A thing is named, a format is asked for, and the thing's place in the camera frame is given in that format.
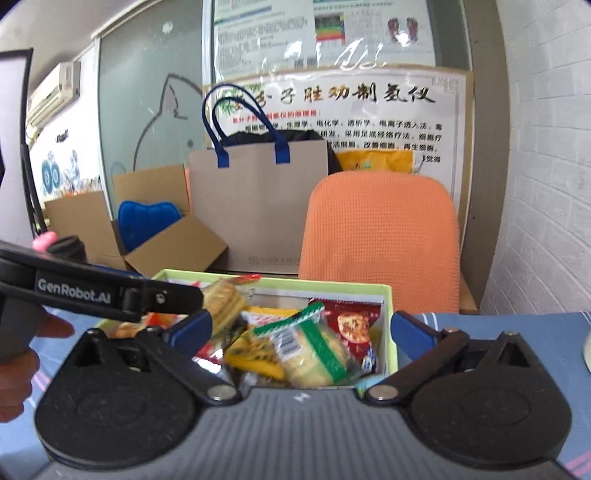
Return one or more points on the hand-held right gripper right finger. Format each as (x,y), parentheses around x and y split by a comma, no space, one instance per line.
(411,330)

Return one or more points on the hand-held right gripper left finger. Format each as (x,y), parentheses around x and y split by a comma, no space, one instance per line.
(191,330)

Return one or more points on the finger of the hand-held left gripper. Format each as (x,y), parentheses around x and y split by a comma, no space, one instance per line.
(173,297)

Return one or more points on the light green cardboard box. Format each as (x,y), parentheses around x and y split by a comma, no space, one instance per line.
(388,323)

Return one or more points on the clear packet red candies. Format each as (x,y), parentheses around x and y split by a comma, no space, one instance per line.
(210,353)

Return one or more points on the red ended cookie packet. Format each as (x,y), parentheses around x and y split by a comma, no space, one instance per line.
(226,302)

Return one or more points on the orange fried snack packet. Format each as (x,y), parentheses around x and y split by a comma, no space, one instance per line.
(129,328)

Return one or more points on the dark red snack packet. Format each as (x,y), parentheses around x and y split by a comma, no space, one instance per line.
(353,325)

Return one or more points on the yellow strips snack packet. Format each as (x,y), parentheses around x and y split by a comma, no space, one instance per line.
(254,355)

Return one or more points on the green edged cracker packet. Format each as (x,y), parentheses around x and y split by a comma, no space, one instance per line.
(314,350)

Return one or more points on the person's left hand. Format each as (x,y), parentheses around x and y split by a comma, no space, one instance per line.
(18,387)

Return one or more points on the open cardboard box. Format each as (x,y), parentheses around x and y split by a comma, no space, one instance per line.
(184,244)

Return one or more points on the plain cardboard box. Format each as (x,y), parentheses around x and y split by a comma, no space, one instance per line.
(78,217)

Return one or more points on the blue plastic object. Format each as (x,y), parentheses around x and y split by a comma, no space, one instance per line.
(147,226)

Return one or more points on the orange chair back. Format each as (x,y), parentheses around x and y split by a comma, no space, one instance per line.
(378,240)

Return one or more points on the blue striped tablecloth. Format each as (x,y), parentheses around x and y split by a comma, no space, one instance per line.
(531,327)

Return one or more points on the yellow plastic bag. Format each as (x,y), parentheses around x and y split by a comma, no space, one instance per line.
(374,161)

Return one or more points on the white thermos jug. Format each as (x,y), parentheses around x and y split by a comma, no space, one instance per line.
(588,348)

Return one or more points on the black stand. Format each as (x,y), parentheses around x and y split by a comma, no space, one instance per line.
(18,115)

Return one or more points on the white air conditioner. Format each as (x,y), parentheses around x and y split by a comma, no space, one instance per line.
(51,94)

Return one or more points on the frosted glass panel cat drawing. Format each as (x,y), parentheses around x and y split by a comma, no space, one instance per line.
(147,69)

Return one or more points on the laminated chart poster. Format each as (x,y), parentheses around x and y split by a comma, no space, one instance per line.
(277,32)

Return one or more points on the colourful wall picture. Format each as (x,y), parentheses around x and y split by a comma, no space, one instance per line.
(64,166)

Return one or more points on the white wall poster black characters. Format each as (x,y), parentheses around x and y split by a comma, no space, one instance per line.
(369,97)

